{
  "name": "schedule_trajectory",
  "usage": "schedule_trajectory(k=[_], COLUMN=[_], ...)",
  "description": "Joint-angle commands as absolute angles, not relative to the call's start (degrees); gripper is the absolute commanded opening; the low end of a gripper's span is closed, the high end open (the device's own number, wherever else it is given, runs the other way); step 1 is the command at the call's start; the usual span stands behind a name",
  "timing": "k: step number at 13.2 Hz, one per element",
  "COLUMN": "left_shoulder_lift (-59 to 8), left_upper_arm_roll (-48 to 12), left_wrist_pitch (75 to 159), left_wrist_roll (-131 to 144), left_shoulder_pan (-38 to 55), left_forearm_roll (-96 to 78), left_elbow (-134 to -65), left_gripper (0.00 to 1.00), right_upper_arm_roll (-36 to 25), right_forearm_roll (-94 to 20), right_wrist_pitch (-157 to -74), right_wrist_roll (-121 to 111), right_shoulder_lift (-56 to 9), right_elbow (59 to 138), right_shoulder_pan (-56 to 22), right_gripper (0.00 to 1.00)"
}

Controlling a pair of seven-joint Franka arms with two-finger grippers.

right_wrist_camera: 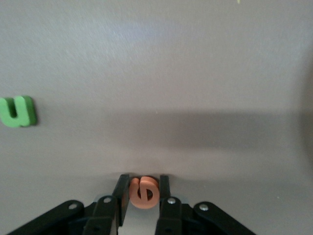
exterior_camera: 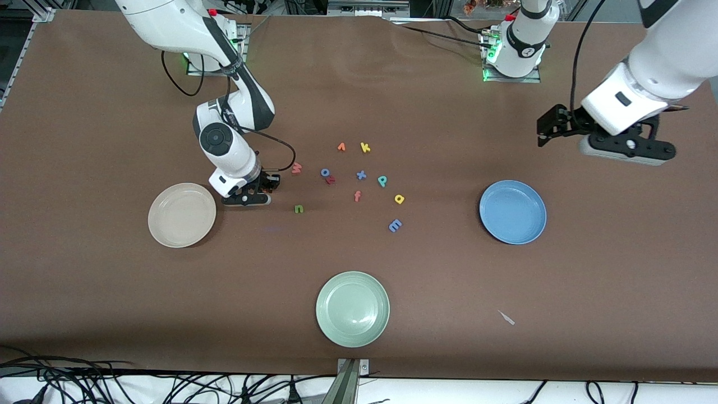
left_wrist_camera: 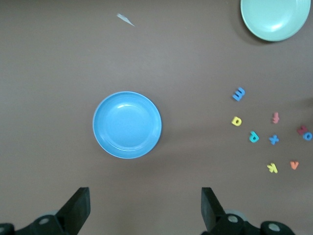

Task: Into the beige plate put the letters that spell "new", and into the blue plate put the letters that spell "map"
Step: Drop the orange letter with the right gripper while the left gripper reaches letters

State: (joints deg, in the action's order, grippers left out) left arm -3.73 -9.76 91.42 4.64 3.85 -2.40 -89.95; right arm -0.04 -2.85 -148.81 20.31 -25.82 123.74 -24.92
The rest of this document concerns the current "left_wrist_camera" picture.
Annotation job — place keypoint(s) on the brown table cover sheet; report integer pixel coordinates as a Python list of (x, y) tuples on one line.
[(49, 73)]

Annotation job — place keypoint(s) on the yellow foam letter d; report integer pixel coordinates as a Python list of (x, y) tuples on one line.
[(233, 121)]

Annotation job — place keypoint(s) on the white paper scrap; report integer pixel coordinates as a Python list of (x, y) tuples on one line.
[(125, 19)]

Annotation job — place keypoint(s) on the orange foam letter v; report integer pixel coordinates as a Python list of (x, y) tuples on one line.
[(294, 166)]

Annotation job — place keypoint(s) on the pale green plate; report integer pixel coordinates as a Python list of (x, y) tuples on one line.
[(274, 17)]

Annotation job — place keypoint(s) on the dark red foam letter z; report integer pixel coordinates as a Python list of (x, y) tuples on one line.
[(300, 129)]

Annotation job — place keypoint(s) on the teal foam letter p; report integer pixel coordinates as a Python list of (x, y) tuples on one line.
[(252, 139)]

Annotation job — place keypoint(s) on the yellow foam letter k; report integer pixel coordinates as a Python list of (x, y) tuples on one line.
[(272, 168)]

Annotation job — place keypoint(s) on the blue foam letter o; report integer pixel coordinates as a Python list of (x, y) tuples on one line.
[(304, 137)]

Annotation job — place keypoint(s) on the blue plate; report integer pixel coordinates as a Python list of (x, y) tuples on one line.
[(127, 124)]

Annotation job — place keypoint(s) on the blue foam letter x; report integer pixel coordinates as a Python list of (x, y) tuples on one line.
[(274, 139)]

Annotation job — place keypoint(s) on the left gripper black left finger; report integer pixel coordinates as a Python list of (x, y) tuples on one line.
[(78, 208)]

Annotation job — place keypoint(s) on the blue foam letter E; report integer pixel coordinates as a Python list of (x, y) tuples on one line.
[(238, 94)]

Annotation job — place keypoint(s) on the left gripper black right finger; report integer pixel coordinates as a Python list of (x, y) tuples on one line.
[(210, 208)]

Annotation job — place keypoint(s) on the pink foam letter f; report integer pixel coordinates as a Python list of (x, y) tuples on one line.
[(275, 118)]

